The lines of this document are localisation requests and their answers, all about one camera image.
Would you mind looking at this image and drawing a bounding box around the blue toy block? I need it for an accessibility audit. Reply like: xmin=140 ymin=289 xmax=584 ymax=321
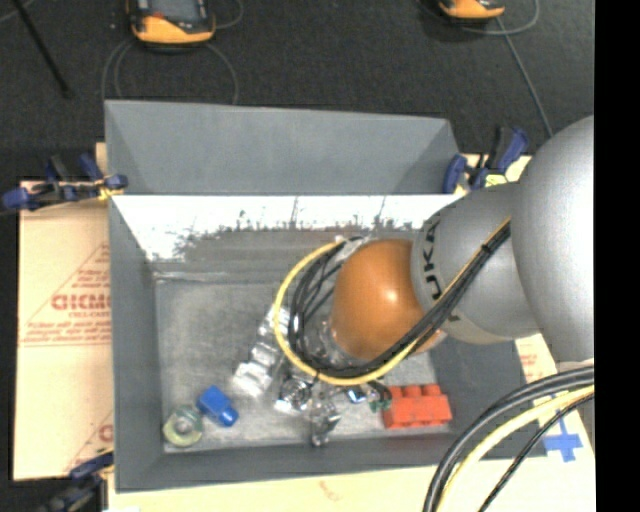
xmin=195 ymin=384 xmax=240 ymax=428

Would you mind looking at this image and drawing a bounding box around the pale green ring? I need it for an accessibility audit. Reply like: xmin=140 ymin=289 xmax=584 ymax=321
xmin=161 ymin=404 xmax=205 ymax=448

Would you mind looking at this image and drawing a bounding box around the grey metal bin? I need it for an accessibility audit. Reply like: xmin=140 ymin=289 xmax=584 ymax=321
xmin=103 ymin=99 xmax=547 ymax=491

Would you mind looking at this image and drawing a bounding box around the brown cardboard board red print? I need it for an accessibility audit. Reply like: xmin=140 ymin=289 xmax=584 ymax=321
xmin=12 ymin=180 xmax=116 ymax=482

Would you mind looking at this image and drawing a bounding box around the red-orange toy brick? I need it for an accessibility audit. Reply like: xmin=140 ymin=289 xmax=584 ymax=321
xmin=381 ymin=383 xmax=454 ymax=430

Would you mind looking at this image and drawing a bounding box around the clear round glass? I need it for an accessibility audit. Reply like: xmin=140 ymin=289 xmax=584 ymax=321
xmin=275 ymin=376 xmax=314 ymax=414

